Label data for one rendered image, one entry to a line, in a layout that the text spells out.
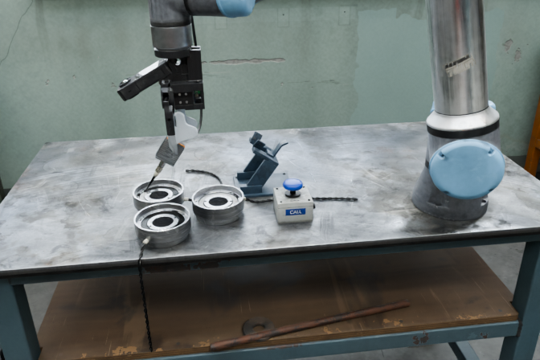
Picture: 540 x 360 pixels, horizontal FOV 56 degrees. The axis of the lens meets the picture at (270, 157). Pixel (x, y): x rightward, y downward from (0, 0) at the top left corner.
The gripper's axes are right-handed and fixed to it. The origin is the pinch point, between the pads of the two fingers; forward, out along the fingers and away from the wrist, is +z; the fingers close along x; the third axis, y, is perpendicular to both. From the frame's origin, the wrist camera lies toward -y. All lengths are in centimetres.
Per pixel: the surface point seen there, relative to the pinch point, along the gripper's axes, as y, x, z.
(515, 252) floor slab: 141, 75, 94
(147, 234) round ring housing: -4.9, -17.3, 9.6
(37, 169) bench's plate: -34.6, 22.6, 12.7
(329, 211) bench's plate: 31.0, -9.4, 13.3
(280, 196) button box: 20.6, -9.4, 8.7
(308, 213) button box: 25.9, -12.6, 11.3
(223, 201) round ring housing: 9.6, -5.0, 11.1
